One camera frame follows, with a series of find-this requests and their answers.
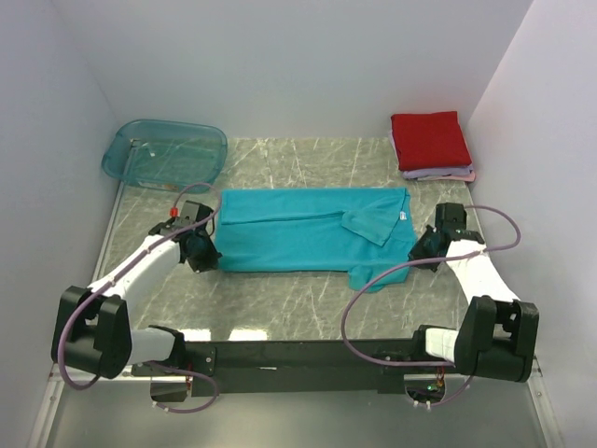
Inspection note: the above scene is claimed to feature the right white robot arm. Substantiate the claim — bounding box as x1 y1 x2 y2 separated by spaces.
409 203 539 383

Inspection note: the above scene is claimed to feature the teal t-shirt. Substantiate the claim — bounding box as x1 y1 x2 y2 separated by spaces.
215 188 417 292

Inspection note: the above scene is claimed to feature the folded lavender t-shirt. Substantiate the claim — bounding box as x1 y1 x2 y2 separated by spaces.
390 132 474 180

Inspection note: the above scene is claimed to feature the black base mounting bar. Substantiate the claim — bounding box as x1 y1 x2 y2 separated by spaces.
130 338 463 399

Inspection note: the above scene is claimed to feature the aluminium rail frame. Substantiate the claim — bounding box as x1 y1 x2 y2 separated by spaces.
29 367 564 447

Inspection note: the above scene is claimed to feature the folded red t-shirt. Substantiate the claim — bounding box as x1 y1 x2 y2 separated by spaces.
391 111 472 171

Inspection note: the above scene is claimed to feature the folded pink t-shirt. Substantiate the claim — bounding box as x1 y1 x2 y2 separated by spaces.
418 171 476 183

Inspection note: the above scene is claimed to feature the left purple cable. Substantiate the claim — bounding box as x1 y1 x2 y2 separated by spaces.
55 181 223 414

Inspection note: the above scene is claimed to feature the teal transparent plastic basin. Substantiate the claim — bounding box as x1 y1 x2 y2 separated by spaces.
102 119 228 193

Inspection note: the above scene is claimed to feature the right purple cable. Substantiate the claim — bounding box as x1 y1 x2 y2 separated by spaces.
340 203 522 410

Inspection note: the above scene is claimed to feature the purple cable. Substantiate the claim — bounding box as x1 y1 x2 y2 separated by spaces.
55 181 223 414
340 203 522 410

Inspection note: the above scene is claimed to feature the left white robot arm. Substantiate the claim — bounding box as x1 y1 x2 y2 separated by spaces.
50 201 221 379

